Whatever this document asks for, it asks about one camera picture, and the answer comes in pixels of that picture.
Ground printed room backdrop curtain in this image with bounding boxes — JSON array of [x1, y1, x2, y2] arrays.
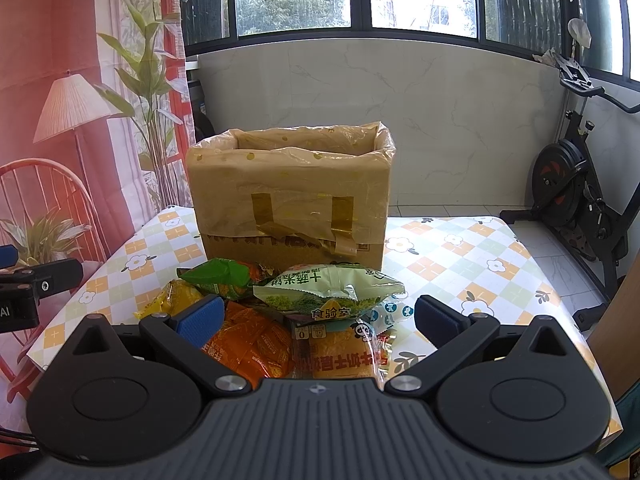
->
[[1, 0, 204, 430]]

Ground black exercise bike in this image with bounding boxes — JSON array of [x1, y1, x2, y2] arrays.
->
[[499, 16, 640, 331]]

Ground yellow snack packet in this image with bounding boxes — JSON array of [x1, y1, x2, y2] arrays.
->
[[134, 278, 204, 320]]

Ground orange snack bag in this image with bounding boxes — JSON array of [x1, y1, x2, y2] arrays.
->
[[202, 301, 295, 389]]

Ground dark green snack bag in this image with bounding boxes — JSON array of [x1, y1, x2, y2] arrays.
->
[[177, 258, 276, 300]]

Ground white blue patterned packet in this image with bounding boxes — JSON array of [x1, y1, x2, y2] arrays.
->
[[359, 297, 414, 334]]

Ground light green rice cracker bag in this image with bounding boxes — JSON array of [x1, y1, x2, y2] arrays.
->
[[253, 263, 406, 323]]

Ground cardboard box with plastic liner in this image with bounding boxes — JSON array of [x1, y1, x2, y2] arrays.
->
[[186, 122, 396, 271]]

